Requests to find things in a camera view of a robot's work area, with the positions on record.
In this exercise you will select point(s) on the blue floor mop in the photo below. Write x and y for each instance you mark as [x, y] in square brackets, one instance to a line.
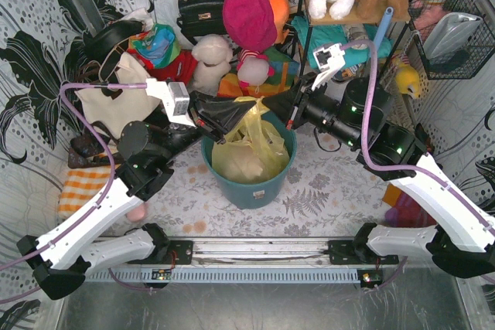
[383, 26]

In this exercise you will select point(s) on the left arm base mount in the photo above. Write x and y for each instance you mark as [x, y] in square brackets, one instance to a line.
[179, 252]

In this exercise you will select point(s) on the magenta cloth bag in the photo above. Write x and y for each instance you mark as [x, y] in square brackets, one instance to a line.
[250, 23]

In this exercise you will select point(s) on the red purple sock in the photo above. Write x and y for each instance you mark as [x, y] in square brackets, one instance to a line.
[404, 211]

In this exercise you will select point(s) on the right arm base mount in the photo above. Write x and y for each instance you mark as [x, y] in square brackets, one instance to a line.
[342, 252]

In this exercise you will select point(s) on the silver foil pouch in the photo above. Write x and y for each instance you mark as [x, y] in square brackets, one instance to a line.
[450, 34]

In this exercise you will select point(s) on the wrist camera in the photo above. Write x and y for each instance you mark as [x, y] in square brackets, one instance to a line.
[175, 99]
[329, 59]

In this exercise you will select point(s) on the black leather handbag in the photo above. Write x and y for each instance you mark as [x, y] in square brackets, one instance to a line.
[199, 18]

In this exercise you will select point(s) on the black round hat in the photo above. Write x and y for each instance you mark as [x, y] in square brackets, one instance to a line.
[97, 47]

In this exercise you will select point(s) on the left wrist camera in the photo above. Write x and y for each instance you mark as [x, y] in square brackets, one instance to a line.
[175, 99]

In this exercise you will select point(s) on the brown patterned bag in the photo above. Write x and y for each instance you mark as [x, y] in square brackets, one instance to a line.
[86, 152]

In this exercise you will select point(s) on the teal trash bin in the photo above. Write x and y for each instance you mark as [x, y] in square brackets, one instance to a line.
[259, 194]

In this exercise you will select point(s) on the colourful printed bag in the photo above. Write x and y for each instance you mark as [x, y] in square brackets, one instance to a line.
[155, 49]

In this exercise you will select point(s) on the wooden metal shelf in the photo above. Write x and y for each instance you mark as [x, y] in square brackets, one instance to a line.
[352, 18]

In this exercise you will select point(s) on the yellow duck plush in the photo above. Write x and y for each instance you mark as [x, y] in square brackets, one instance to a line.
[406, 77]

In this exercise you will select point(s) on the black wire basket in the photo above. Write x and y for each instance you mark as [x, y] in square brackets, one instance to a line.
[461, 64]

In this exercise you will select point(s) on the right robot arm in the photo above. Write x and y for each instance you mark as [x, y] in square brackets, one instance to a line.
[461, 242]

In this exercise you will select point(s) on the orange checkered cloth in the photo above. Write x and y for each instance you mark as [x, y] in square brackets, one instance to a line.
[81, 185]

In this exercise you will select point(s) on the cream canvas tote bag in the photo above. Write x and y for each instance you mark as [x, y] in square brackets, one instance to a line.
[129, 105]

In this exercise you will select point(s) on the cream plush bear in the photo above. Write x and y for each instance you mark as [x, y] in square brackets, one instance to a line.
[213, 55]

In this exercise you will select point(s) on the pink glasses case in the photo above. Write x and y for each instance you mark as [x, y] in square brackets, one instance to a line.
[138, 213]

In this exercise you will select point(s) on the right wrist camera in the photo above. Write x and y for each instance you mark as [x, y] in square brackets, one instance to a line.
[329, 59]

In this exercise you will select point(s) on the orange plush toy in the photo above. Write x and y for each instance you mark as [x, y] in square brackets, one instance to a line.
[280, 9]

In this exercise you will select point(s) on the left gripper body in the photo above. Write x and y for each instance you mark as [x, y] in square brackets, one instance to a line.
[202, 117]

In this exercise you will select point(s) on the teal folded cloth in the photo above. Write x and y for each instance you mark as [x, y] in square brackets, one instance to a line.
[334, 34]

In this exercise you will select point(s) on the rainbow striped cloth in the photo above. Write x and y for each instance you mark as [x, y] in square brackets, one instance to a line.
[285, 71]

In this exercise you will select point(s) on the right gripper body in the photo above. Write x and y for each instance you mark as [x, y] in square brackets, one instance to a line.
[295, 103]

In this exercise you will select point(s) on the white pink plush doll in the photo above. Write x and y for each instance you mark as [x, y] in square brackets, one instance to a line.
[253, 68]

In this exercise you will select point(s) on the yellow trash bag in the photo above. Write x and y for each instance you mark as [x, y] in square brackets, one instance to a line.
[254, 151]

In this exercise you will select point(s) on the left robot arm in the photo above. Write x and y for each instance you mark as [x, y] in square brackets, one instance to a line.
[62, 259]

